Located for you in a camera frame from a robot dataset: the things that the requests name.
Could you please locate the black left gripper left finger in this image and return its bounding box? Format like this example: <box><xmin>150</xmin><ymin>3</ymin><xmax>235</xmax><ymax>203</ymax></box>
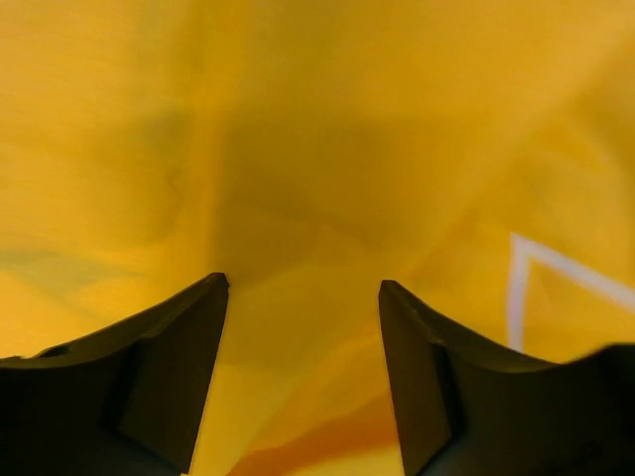
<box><xmin>1</xmin><ymin>273</ymin><xmax>229</xmax><ymax>475</ymax></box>

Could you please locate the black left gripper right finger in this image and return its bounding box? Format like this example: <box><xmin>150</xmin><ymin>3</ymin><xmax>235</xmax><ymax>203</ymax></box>
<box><xmin>378</xmin><ymin>280</ymin><xmax>634</xmax><ymax>475</ymax></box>

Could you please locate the yellow printed pillowcase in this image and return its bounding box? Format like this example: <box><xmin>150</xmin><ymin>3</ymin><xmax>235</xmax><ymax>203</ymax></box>
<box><xmin>1</xmin><ymin>1</ymin><xmax>634</xmax><ymax>475</ymax></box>

